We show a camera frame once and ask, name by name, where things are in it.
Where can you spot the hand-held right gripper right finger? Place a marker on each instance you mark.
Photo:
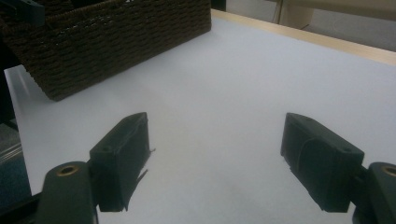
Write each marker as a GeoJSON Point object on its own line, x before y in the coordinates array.
{"type": "Point", "coordinates": [320, 165]}

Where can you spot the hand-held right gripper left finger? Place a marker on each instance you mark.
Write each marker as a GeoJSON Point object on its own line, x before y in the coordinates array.
{"type": "Point", "coordinates": [120, 161]}

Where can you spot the dark brown wicker basket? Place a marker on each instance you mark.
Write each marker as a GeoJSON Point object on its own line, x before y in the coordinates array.
{"type": "Point", "coordinates": [102, 40]}

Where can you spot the beige wooden cabinet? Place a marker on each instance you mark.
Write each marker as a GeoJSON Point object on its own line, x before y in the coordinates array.
{"type": "Point", "coordinates": [342, 9]}

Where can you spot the metal rail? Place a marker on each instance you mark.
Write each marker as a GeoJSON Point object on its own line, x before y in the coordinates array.
{"type": "Point", "coordinates": [9, 152]}

